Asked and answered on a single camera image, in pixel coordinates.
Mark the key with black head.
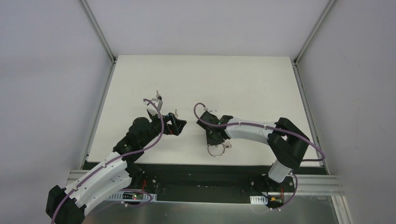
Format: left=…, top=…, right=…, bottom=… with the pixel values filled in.
left=156, top=91, right=163, bottom=105

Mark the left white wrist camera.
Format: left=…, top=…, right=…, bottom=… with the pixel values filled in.
left=146, top=98, right=163, bottom=116

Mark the silver metal binder keyring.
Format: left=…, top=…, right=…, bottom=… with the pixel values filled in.
left=207, top=140, right=232, bottom=158

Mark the aluminium frame post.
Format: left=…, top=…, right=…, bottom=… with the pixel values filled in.
left=293, top=0, right=338, bottom=66
left=79, top=0, right=117, bottom=64

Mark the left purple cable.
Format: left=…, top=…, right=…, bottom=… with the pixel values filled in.
left=51, top=98, right=164, bottom=224

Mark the left white controller board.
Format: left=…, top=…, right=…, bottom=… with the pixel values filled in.
left=106, top=191, right=157, bottom=202

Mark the left aluminium frame post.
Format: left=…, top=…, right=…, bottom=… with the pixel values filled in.
left=79, top=0, right=117, bottom=64

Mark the white controller board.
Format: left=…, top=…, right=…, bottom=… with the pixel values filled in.
left=249, top=196, right=284, bottom=209
left=106, top=191, right=157, bottom=202

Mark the right aluminium frame post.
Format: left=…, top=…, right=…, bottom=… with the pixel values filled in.
left=293, top=0, right=338, bottom=66

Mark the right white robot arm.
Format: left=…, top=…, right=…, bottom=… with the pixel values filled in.
left=197, top=112, right=310, bottom=191

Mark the black metal base rail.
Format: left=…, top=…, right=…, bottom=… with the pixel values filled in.
left=128, top=163, right=295, bottom=204

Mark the right white controller board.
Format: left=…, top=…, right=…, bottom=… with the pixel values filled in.
left=249, top=196, right=284, bottom=209

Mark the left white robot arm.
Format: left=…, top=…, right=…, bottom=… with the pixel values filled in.
left=45, top=112, right=187, bottom=224

